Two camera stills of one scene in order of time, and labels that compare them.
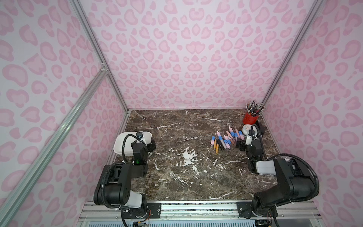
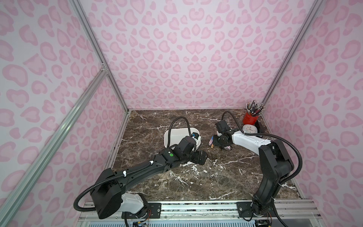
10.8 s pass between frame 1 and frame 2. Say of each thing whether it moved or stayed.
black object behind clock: stayed
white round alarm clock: stayed
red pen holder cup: stayed
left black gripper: moved
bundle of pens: stayed
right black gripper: moved
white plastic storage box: moved
